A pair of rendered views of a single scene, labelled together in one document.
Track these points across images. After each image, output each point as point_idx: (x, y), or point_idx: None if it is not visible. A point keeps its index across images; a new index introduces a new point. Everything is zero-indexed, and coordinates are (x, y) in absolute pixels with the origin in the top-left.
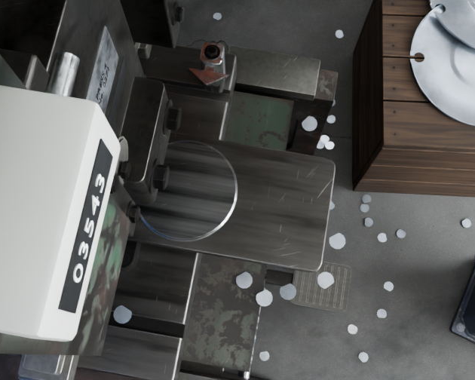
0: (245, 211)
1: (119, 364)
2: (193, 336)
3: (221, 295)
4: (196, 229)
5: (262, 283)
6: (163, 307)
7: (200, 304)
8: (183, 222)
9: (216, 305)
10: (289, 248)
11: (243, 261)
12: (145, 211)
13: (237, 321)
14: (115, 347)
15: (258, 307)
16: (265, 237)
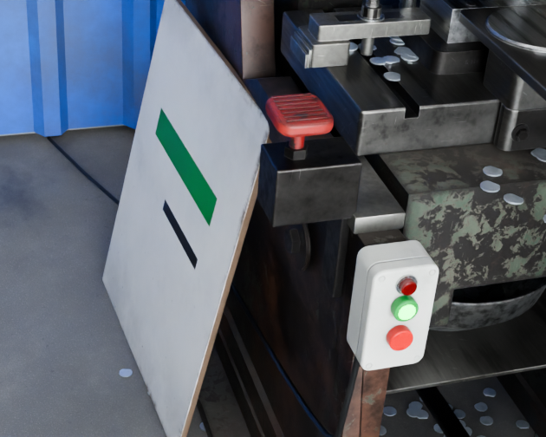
0: None
1: (349, 84)
2: (406, 156)
3: (463, 162)
4: (513, 36)
5: (502, 183)
6: (422, 94)
7: (439, 153)
8: (510, 31)
9: (449, 161)
10: None
11: (509, 167)
12: (496, 15)
13: (449, 177)
14: (361, 80)
15: (477, 185)
16: None
